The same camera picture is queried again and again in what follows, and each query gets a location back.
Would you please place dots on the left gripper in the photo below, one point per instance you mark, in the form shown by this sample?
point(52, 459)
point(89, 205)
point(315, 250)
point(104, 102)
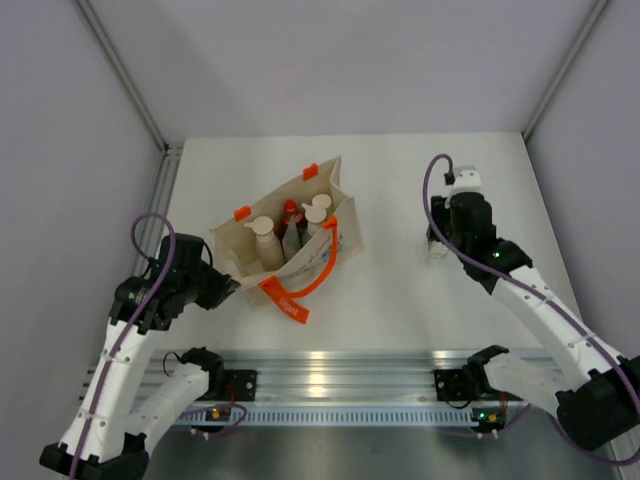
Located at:
point(228, 284)

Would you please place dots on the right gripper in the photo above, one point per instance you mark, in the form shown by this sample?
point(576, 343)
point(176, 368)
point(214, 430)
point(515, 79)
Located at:
point(441, 208)

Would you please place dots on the beige pump bottle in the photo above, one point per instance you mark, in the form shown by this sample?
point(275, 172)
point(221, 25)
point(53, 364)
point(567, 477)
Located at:
point(267, 244)

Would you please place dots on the cream canvas tote bag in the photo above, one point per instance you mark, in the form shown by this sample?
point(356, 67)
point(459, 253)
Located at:
point(339, 239)

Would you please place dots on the red dish soap bottle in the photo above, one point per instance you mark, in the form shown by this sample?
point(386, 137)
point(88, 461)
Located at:
point(291, 212)

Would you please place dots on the grey-green pump bottle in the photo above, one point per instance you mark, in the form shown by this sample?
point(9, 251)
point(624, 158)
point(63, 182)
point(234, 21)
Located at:
point(315, 217)

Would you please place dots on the pale green bottle beige cap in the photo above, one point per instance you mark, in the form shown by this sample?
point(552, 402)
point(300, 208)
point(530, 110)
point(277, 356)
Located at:
point(323, 201)

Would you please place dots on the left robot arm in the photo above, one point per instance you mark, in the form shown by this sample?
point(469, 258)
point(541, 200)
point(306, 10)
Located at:
point(112, 436)

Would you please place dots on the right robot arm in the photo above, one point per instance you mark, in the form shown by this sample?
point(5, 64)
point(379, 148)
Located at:
point(594, 397)

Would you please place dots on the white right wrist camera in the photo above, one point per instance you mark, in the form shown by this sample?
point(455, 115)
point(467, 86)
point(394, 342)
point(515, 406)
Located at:
point(465, 179)

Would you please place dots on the aluminium rail base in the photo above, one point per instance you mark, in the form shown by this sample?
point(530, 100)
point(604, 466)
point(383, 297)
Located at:
point(343, 389)

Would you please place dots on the right aluminium frame post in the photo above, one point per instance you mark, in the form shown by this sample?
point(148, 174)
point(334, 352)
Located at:
point(569, 59)

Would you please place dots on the aluminium frame post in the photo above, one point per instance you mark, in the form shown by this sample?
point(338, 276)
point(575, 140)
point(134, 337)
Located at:
point(569, 59)
point(98, 31)

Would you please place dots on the left aluminium frame post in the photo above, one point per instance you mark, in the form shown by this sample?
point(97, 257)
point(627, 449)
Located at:
point(98, 31)

